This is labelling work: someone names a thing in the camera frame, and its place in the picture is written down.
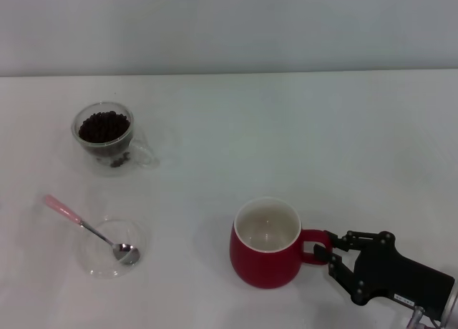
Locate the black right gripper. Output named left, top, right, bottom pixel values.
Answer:
left=313, top=230, right=455, bottom=318

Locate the red ceramic mug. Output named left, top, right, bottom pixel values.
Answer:
left=229, top=196, right=332, bottom=290

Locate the double-walled glass cup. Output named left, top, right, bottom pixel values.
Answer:
left=70, top=100, right=160, bottom=178

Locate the coffee beans heap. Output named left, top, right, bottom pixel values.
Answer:
left=77, top=109, right=131, bottom=144

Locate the pink-handled metal spoon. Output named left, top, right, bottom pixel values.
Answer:
left=44, top=194, right=140, bottom=266

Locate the clear glass saucer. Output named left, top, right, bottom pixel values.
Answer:
left=79, top=217, right=152, bottom=280

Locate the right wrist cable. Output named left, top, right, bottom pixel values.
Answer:
left=405, top=305, right=429, bottom=329

